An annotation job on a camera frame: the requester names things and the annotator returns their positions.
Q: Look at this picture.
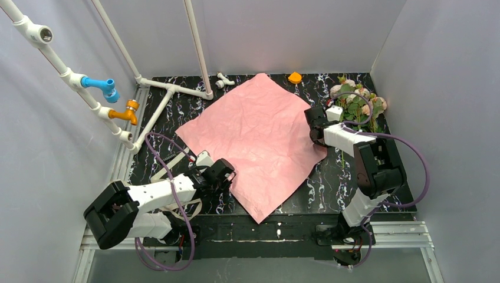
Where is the fake white rose stem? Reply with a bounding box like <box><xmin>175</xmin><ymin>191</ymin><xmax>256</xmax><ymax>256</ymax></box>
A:
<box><xmin>327</xmin><ymin>75</ymin><xmax>356</xmax><ymax>107</ymax></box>

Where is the pink wrapping paper sheet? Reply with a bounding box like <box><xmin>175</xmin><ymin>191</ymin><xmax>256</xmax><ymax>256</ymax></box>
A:
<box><xmin>176</xmin><ymin>73</ymin><xmax>327</xmax><ymax>223</ymax></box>

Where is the fake pink rose stem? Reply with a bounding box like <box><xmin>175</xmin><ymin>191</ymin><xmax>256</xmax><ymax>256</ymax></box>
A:
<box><xmin>361</xmin><ymin>96</ymin><xmax>387</xmax><ymax>132</ymax></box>

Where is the fake cream rose stem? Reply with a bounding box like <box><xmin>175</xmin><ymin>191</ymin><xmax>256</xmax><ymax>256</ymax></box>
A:
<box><xmin>341</xmin><ymin>88</ymin><xmax>370</xmax><ymax>124</ymax></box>

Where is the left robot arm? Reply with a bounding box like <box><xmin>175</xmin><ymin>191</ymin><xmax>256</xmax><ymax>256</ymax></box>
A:
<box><xmin>83</xmin><ymin>157</ymin><xmax>235</xmax><ymax>249</ymax></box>

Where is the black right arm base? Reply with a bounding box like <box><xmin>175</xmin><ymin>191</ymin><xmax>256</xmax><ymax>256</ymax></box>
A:
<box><xmin>313</xmin><ymin>216</ymin><xmax>376</xmax><ymax>267</ymax></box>

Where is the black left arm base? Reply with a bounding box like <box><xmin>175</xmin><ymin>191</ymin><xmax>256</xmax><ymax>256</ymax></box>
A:
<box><xmin>143</xmin><ymin>222</ymin><xmax>202</xmax><ymax>248</ymax></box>

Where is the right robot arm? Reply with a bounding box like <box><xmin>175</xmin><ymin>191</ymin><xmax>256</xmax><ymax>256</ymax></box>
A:
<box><xmin>304</xmin><ymin>107</ymin><xmax>407</xmax><ymax>230</ymax></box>

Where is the small black comb object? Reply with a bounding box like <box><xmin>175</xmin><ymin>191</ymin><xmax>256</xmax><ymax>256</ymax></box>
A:
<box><xmin>162</xmin><ymin>154</ymin><xmax>177</xmax><ymax>162</ymax></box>

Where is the small orange object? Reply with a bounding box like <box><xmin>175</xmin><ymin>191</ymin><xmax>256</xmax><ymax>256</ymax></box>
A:
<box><xmin>288</xmin><ymin>72</ymin><xmax>302</xmax><ymax>84</ymax></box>

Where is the beige printed ribbon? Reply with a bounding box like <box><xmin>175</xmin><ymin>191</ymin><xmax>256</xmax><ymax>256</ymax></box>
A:
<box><xmin>150</xmin><ymin>153</ymin><xmax>202</xmax><ymax>220</ymax></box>

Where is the small white pipe fitting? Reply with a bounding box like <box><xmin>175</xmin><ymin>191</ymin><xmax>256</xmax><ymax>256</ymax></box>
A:
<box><xmin>215</xmin><ymin>72</ymin><xmax>235</xmax><ymax>89</ymax></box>

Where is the brass orange tap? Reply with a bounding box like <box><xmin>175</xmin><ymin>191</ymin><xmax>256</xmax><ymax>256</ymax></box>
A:
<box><xmin>108</xmin><ymin>100</ymin><xmax>140</xmax><ymax>126</ymax></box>

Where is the blue plastic tap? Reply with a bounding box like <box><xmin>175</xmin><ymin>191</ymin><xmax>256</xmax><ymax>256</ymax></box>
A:
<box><xmin>80</xmin><ymin>76</ymin><xmax>120</xmax><ymax>103</ymax></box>

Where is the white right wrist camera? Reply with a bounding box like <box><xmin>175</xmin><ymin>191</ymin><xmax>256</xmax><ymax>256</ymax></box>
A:
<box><xmin>325</xmin><ymin>105</ymin><xmax>343</xmax><ymax>122</ymax></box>

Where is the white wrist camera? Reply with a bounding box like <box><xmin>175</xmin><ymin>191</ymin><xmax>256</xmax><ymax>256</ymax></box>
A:
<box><xmin>195</xmin><ymin>150</ymin><xmax>214</xmax><ymax>167</ymax></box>
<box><xmin>325</xmin><ymin>105</ymin><xmax>343</xmax><ymax>122</ymax></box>

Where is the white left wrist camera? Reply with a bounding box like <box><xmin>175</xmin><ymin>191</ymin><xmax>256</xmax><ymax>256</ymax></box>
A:
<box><xmin>195</xmin><ymin>150</ymin><xmax>214</xmax><ymax>167</ymax></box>

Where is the aluminium rail frame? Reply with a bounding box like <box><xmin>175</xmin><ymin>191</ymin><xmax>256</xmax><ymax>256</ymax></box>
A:
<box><xmin>73</xmin><ymin>86</ymin><xmax>445</xmax><ymax>283</ymax></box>

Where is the white PVC pipe frame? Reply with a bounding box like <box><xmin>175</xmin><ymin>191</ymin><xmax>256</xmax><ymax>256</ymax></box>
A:
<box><xmin>1</xmin><ymin>1</ymin><xmax>214</xmax><ymax>154</ymax></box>

